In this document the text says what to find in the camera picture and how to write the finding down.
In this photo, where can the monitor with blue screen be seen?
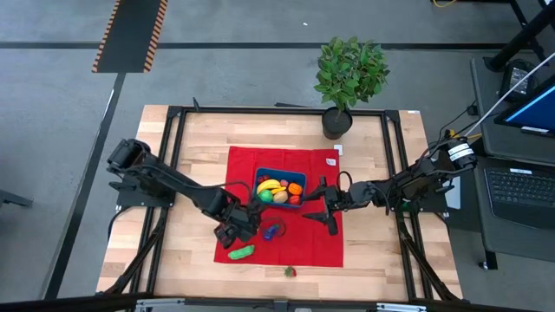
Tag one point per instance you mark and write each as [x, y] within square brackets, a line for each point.
[533, 112]

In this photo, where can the silver metal bracket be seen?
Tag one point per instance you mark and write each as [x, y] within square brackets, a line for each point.
[158, 305]
[401, 307]

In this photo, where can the purple eggplant toy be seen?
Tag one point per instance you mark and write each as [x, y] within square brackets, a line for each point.
[271, 232]

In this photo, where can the small pink toy fruit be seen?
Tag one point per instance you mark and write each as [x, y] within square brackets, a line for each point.
[284, 183]

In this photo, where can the black stand foot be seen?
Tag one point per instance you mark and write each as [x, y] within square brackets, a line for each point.
[13, 198]

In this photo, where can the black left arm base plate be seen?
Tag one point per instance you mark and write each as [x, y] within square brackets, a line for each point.
[130, 199]

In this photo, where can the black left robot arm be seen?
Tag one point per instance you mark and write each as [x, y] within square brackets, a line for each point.
[173, 182]

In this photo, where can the black table frame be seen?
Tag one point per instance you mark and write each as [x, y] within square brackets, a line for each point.
[260, 110]

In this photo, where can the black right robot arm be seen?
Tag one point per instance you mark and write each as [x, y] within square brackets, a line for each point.
[425, 180]

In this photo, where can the green cucumber toy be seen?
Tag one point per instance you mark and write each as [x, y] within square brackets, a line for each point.
[241, 252]

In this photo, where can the striped black floor mat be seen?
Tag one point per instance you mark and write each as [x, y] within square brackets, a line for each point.
[130, 34]

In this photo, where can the white paper sheet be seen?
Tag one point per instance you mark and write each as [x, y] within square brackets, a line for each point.
[454, 200]

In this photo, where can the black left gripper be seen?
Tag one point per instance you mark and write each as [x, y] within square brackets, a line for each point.
[236, 223]

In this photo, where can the blue plastic container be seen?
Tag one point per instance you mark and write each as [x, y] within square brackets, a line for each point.
[277, 171]

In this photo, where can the dark grey desk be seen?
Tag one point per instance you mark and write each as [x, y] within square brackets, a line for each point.
[520, 242]

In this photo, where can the black stand leg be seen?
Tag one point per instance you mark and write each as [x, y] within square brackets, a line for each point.
[520, 39]

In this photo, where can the tan potato toy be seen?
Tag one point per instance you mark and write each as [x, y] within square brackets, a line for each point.
[281, 197]

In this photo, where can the green plant in black pot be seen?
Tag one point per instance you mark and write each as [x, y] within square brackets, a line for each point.
[347, 69]

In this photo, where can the orange toy fruit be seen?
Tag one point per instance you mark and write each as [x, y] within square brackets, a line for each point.
[295, 189]

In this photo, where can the black power adapter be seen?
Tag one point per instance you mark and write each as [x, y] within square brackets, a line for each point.
[516, 78]

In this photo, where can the red cloth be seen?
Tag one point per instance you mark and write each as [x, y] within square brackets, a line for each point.
[303, 247]

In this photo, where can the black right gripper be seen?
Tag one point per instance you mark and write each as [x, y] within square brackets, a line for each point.
[336, 199]

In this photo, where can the yellow power plug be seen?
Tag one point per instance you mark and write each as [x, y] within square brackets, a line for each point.
[453, 133]

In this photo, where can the large red strawberry toy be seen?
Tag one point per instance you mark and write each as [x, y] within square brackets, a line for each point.
[290, 272]

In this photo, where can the white paper tag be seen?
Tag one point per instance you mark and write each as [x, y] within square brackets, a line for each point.
[338, 150]
[331, 162]

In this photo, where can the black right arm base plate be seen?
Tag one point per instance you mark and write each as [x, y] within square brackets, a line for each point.
[433, 206]

